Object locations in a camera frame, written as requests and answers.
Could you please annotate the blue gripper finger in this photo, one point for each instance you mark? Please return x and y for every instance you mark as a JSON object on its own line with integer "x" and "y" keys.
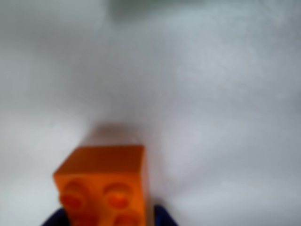
{"x": 56, "y": 217}
{"x": 164, "y": 216}

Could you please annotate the orange 2x4 block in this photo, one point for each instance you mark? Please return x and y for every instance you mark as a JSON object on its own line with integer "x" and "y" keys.
{"x": 101, "y": 169}

